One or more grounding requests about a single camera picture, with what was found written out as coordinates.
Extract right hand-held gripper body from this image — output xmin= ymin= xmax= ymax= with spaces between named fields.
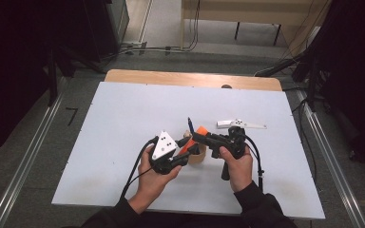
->
xmin=211 ymin=119 xmax=268 ymax=181

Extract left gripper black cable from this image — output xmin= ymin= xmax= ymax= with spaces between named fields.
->
xmin=119 ymin=136 xmax=160 ymax=201

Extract person's dark clothed lap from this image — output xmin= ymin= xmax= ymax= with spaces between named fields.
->
xmin=139 ymin=211 xmax=245 ymax=228

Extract black metal stand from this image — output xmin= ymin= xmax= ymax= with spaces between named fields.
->
xmin=254 ymin=51 xmax=319 ymax=112

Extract person's left hand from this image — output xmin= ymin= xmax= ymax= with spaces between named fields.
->
xmin=128 ymin=144 xmax=183 ymax=214

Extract black cabinet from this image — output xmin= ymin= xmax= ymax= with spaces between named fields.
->
xmin=82 ymin=0 xmax=130 ymax=63

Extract black hanging cables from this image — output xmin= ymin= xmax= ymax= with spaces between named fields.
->
xmin=186 ymin=0 xmax=202 ymax=51

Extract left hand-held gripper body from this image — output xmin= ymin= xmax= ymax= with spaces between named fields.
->
xmin=148 ymin=130 xmax=179 ymax=176

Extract black floor cable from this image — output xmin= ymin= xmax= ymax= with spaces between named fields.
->
xmin=290 ymin=96 xmax=318 ymax=186

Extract grey floor cable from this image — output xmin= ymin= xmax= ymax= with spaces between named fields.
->
xmin=106 ymin=44 xmax=191 ymax=60

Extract wooden table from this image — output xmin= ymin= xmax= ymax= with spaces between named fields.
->
xmin=104 ymin=68 xmax=283 ymax=92

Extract blue pen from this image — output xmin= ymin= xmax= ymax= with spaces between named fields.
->
xmin=187 ymin=116 xmax=196 ymax=135

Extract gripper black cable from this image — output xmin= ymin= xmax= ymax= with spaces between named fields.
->
xmin=119 ymin=136 xmax=160 ymax=201
xmin=240 ymin=132 xmax=265 ymax=193

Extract dark curtain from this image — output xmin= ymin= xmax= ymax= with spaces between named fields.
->
xmin=310 ymin=0 xmax=365 ymax=172
xmin=0 ymin=0 xmax=86 ymax=162

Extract aluminium floor rail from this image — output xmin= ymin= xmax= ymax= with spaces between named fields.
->
xmin=0 ymin=89 xmax=68 ymax=228
xmin=295 ymin=89 xmax=365 ymax=228

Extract wooden pen holder cup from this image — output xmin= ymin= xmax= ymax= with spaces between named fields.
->
xmin=182 ymin=129 xmax=208 ymax=165

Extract person's right hand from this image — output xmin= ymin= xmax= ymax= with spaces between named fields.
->
xmin=218 ymin=146 xmax=255 ymax=194

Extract beige wooden desk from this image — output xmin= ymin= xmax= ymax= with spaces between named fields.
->
xmin=180 ymin=0 xmax=332 ymax=59

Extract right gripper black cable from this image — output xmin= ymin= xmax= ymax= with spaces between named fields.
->
xmin=240 ymin=132 xmax=265 ymax=193

